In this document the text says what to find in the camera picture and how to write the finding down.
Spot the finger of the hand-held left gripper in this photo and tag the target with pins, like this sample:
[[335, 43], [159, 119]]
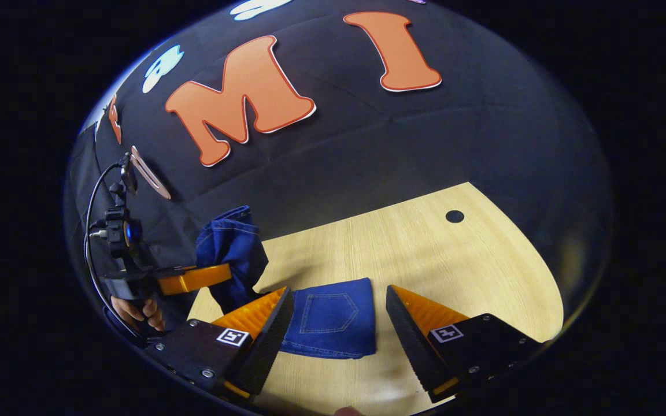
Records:
[[194, 280]]

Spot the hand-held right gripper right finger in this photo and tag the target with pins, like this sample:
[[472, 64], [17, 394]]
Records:
[[411, 346]]

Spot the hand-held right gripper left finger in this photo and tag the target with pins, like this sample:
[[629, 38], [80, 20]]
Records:
[[263, 349]]

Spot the blue denim jeans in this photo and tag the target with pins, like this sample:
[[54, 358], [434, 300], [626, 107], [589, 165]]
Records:
[[333, 318]]

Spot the black backdrop cloth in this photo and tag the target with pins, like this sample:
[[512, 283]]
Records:
[[367, 150]]

